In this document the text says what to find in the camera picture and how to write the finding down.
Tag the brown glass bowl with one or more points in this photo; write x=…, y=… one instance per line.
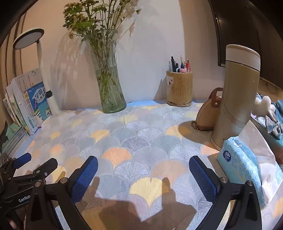
x=274, y=144

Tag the bamboo pen holder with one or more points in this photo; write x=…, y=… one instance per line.
x=179, y=89

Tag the row of books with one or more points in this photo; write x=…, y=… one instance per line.
x=28, y=98

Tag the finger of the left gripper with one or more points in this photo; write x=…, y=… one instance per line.
x=46, y=169
x=19, y=162

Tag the patterned fan tablecloth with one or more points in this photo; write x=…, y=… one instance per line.
x=143, y=179

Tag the blue tissue pack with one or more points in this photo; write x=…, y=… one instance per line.
x=249, y=157

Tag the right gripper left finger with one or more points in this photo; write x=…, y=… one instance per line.
x=41, y=213

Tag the dried flower bouquet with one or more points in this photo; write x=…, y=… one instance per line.
x=82, y=18

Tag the beige thermos bottle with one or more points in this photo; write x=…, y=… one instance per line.
x=240, y=88

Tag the brown round purse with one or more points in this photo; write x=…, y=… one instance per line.
x=209, y=112

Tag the black wall television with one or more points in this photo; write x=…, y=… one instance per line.
x=253, y=24

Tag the grey alien plush toy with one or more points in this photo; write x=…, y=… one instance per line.
x=268, y=115

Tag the glass flower vase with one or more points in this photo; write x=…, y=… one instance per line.
x=102, y=45

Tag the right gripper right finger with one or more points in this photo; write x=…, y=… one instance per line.
x=246, y=212

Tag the pens in holder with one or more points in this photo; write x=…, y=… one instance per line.
x=182, y=67

